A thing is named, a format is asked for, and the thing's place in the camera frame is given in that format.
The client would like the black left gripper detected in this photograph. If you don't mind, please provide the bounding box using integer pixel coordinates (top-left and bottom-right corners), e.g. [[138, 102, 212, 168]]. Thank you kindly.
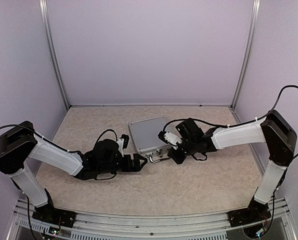
[[98, 153, 148, 175]]

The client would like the aluminium poker case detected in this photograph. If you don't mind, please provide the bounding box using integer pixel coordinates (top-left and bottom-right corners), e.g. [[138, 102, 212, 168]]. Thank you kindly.
[[128, 116, 171, 164]]

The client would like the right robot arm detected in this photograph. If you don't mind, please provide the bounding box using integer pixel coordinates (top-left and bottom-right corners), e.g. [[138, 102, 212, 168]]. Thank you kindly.
[[161, 110, 298, 222]]

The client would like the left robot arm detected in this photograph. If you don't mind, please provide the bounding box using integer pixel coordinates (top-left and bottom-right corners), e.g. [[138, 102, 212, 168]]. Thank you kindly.
[[0, 121, 148, 223]]

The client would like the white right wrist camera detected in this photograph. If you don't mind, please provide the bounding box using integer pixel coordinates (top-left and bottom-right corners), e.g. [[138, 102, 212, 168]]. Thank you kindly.
[[158, 131, 183, 150]]

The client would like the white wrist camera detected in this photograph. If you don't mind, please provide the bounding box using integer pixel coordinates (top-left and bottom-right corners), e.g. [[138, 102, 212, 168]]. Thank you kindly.
[[158, 131, 183, 150], [116, 134, 130, 156]]

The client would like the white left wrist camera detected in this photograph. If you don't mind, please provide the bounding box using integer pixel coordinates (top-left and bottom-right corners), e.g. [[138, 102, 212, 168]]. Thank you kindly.
[[116, 134, 130, 156]]

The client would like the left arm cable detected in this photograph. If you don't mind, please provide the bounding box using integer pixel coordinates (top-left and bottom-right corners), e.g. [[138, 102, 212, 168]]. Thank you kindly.
[[0, 124, 122, 181]]

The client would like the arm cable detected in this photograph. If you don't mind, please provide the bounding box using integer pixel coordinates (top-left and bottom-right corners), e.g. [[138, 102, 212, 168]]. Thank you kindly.
[[0, 124, 122, 181], [161, 84, 298, 163]]

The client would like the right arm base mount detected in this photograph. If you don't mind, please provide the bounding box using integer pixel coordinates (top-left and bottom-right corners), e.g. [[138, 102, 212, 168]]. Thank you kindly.
[[227, 197, 272, 228]]

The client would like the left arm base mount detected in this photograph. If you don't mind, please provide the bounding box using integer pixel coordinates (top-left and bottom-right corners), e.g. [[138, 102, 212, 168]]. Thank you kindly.
[[32, 188, 77, 228]]

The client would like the right aluminium corner post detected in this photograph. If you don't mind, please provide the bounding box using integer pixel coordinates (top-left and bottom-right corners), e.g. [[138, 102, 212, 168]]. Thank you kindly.
[[230, 0, 261, 112]]

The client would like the aluminium corner post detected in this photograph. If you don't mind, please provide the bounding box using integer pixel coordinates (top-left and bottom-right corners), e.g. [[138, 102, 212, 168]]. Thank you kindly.
[[39, 0, 71, 111], [230, 0, 261, 112]]

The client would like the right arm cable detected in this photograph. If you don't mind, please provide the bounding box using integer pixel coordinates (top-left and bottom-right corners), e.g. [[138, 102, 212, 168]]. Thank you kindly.
[[161, 84, 298, 163]]

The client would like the left aluminium corner post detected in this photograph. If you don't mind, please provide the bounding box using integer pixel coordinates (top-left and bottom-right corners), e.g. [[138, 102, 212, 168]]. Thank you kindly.
[[39, 0, 71, 111]]

